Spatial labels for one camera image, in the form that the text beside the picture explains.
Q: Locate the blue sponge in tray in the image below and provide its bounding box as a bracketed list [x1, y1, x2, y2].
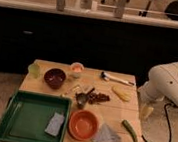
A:
[45, 113, 65, 136]

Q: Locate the small wooden stick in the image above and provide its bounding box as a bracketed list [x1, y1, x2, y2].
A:
[64, 85, 81, 95]

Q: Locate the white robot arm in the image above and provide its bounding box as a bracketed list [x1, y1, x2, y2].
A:
[138, 62, 178, 120]

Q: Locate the metal measuring cup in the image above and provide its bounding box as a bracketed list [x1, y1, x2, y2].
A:
[75, 88, 95, 109]

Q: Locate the yellow banana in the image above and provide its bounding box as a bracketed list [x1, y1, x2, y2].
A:
[112, 86, 131, 102]

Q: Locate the grey folded cloth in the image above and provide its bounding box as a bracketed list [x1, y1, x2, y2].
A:
[92, 124, 121, 142]

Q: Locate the green chili pepper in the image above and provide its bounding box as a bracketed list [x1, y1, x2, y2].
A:
[122, 120, 138, 142]

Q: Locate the green plastic tray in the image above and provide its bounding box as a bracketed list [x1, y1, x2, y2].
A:
[0, 91, 71, 142]

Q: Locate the orange red bowl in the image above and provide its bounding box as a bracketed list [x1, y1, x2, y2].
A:
[68, 109, 99, 141]

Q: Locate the small white cup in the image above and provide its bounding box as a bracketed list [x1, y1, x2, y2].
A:
[70, 62, 84, 79]

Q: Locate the dark maroon bowl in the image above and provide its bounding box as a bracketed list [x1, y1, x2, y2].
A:
[44, 68, 66, 90]

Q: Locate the black power cable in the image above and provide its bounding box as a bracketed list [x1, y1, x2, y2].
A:
[140, 99, 178, 142]

